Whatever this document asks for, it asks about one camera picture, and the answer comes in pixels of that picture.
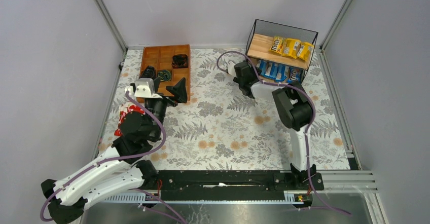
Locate blue candy bag top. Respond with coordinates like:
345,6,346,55
256,59,267,76

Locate blue candy bag long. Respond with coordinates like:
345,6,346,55
275,64,290,82

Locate yellow m&m bag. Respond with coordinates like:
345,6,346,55
282,38,301,59
269,36,285,55

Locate blue m&m candy bag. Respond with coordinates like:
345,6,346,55
287,66,303,84

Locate yellow candy bag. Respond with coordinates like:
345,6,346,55
297,42,314,61

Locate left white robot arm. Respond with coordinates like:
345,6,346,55
40,78,188,223

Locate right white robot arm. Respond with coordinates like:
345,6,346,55
227,62,316,183

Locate colourful item in tray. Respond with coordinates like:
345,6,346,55
158,69,172,82

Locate red white patterned cloth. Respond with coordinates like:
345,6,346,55
114,102,145,136

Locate black glossy item in tray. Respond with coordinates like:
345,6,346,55
172,54,189,69

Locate orange wooden compartment tray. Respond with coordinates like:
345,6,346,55
138,44,191,100

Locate floral table mat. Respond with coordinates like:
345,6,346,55
99,48,350,170

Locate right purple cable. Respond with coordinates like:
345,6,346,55
217,51,352,216

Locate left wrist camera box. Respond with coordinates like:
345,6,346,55
134,78,156,98

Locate wire and wood shelf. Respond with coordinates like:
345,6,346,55
244,19,319,86

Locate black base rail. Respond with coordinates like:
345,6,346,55
135,160,325,201

